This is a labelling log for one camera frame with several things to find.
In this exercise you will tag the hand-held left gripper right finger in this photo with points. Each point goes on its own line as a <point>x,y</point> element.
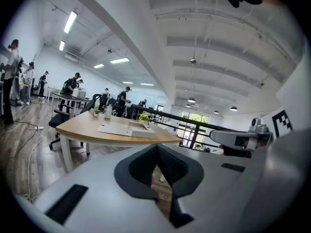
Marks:
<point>213,190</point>

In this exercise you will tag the white box appliance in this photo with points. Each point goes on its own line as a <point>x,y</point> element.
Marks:
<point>79,93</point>

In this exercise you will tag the white ceiling air conditioner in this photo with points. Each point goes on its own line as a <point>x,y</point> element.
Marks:
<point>71,57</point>

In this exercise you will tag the white power strip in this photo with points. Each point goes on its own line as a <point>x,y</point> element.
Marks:
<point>39,128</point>

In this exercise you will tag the white patterned bottle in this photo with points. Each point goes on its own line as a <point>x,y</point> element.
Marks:
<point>108,111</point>

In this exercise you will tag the dark-top white-leg desk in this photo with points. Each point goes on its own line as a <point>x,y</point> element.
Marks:
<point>68,97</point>

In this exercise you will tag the black metal railing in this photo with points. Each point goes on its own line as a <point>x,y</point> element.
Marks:
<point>184,121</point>

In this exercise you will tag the round hanging ceiling fixture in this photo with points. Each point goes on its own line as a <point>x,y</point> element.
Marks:
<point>193,61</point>

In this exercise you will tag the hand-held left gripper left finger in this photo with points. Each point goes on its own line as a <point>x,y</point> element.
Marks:
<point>97,190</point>

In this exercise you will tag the small green potted plant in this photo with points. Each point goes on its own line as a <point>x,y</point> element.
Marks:
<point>96,113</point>

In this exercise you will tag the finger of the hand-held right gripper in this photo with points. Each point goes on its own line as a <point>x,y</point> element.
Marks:
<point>233,152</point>
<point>226,136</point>

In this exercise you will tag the sunflower pot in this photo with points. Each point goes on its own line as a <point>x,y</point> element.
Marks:
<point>143,118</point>

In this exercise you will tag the large glass window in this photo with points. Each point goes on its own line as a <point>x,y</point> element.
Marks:
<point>194,116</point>

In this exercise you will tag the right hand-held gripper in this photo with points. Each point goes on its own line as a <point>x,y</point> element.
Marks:
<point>298,93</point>

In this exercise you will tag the black office chair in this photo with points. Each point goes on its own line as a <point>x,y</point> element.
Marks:
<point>58,120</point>

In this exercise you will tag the green drink bottle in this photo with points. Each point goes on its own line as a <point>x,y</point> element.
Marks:
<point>97,104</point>

